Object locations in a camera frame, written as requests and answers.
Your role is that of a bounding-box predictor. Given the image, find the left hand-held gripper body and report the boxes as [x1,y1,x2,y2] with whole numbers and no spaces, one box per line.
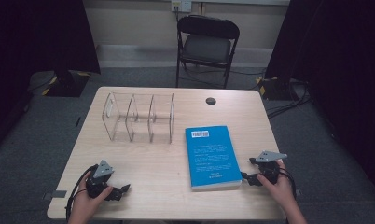
[86,160,115,200]

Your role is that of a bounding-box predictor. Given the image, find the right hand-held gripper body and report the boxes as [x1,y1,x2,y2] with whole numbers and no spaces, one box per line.
[255,150,287,185]

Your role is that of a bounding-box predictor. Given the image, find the blue book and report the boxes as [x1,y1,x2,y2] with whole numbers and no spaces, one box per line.
[185,125,243,192]

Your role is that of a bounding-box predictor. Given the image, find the clear acrylic book rack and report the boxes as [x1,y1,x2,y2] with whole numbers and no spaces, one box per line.
[101,91,175,145]

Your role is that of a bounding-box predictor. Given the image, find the person's right hand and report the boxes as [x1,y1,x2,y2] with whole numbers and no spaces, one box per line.
[257,160,297,209]

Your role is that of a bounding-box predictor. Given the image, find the person's left hand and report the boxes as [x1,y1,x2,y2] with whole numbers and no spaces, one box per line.
[71,172,114,218]

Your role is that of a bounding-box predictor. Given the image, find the grey tape strip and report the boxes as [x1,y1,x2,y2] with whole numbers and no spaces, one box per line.
[42,189,68,201]

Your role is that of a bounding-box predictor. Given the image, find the black stand base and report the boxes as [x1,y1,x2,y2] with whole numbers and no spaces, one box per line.
[42,69,91,98]
[256,76,300,101]

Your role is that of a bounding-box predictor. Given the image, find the black folding chair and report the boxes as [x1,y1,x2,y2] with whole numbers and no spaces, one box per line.
[175,14,241,90]

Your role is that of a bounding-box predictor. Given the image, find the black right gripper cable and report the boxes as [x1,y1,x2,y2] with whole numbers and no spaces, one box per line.
[277,167,298,200]

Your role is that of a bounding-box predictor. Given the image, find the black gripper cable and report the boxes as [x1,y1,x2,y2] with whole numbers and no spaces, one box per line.
[65,164,98,223]
[277,167,298,200]

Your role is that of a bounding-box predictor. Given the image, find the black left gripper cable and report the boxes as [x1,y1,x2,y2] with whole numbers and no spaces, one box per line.
[65,164,98,223]

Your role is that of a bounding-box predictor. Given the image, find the black floor cables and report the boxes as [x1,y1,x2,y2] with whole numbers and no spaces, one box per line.
[266,80,313,120]

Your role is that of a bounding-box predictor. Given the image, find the thin black floor cable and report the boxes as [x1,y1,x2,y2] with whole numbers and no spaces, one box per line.
[182,63,267,89]

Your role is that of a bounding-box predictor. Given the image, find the white wall socket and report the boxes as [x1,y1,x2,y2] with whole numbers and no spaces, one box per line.
[171,0,193,13]

